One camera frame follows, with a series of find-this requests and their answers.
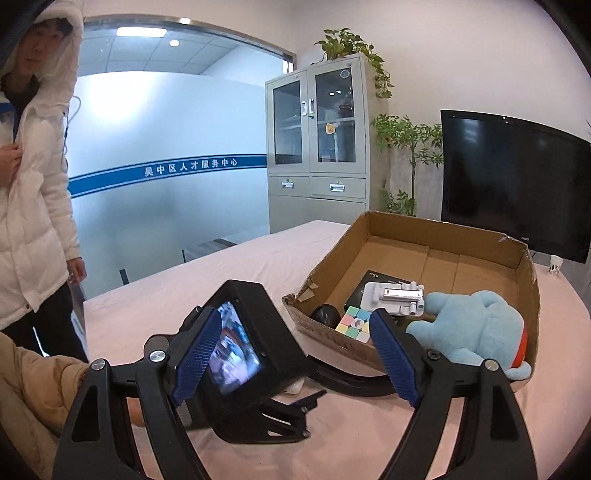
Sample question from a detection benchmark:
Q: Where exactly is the black box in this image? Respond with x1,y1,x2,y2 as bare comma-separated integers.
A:
344,270,414,310

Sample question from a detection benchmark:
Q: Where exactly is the pastel puzzle cube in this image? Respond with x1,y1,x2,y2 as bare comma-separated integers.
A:
339,305,376,344

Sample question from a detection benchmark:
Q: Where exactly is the trailing green potted plant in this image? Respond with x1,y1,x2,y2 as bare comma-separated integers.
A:
315,28,394,99

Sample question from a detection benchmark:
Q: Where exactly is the tall green leafy plant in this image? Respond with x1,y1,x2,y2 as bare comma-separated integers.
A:
372,114,444,217

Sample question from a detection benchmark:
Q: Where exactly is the white phone stand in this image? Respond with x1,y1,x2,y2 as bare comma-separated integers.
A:
361,280,426,318

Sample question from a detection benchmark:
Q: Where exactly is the black flat television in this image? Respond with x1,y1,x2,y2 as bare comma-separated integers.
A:
440,109,591,265

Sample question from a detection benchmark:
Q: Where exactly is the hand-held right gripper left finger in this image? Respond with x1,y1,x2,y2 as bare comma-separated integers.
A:
52,305,223,480

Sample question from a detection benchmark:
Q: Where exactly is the light blue plush toy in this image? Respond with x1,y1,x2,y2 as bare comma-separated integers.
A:
405,290,532,381

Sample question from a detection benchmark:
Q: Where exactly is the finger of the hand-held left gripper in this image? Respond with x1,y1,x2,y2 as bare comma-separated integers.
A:
305,356,397,398
259,390,328,439

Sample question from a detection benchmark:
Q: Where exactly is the person's left forearm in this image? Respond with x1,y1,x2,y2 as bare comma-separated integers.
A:
0,331,93,467

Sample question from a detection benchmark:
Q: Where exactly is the grey glass-door cabinet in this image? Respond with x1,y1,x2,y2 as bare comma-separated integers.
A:
264,52,370,234

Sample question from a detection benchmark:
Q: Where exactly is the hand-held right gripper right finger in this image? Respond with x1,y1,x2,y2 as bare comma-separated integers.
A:
368,308,539,480

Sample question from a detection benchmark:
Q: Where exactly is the brown cardboard box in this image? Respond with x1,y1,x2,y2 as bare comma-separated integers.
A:
281,211,541,381

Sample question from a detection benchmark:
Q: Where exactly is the black mouse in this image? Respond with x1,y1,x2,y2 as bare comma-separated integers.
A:
309,305,342,329

